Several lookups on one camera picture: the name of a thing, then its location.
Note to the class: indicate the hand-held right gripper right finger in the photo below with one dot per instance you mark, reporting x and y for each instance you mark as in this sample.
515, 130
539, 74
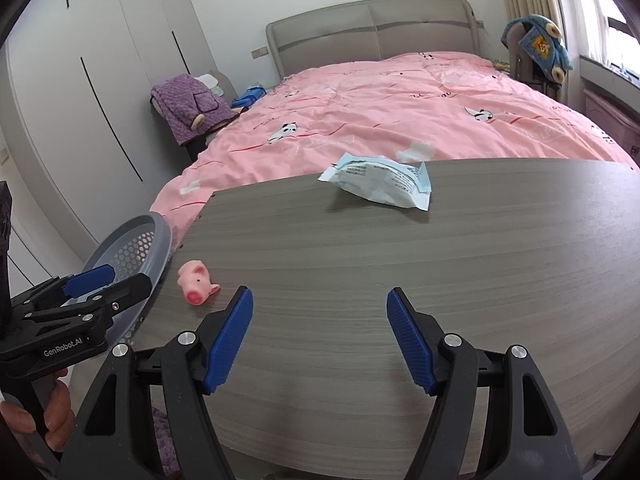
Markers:
410, 340

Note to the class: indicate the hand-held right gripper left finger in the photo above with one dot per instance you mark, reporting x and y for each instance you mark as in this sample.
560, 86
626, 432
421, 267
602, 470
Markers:
227, 340

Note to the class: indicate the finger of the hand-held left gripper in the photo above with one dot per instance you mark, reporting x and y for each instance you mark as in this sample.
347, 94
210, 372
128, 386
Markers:
127, 290
90, 277

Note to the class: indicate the grey-blue perforated wastebasket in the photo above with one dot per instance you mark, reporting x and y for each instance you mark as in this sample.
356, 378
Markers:
162, 247

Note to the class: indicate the light blue plastic packet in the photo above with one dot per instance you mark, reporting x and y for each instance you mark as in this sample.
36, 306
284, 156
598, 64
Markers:
380, 180

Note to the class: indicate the person's left hand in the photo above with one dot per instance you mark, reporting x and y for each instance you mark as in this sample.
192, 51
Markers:
60, 405

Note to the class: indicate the pink pig toy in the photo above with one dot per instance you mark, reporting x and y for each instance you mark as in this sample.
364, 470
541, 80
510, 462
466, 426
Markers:
195, 282

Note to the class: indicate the purple fleece cloth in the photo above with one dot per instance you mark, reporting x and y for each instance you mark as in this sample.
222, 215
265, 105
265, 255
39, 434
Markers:
162, 440

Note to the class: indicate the white wardrobe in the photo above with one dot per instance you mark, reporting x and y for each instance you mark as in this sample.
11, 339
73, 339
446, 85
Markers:
60, 110

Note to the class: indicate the purple fleece garment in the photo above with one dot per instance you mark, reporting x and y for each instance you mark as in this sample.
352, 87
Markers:
185, 105

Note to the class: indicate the white plastic pack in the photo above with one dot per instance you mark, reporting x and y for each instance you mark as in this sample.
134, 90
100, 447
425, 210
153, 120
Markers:
207, 84

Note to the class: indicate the blue bag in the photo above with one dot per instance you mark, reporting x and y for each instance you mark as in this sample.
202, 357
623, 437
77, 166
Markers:
247, 97

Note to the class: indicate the pink bed with headboard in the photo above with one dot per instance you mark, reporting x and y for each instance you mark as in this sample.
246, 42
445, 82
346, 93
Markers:
375, 100

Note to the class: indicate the grey chair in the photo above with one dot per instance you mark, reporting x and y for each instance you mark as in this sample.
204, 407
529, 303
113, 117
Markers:
520, 67

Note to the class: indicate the pink storage box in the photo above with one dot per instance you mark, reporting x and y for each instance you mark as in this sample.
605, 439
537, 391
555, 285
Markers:
610, 110

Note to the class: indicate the grey padded bed headboard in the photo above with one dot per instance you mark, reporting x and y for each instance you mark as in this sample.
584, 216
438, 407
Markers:
325, 40

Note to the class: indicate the blue child's jacket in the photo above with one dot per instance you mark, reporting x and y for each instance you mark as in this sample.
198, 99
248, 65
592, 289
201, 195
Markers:
542, 45

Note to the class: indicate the window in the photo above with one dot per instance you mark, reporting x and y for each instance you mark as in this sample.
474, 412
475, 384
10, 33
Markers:
620, 5

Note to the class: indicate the wall socket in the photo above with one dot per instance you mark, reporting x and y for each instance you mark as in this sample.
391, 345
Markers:
259, 52

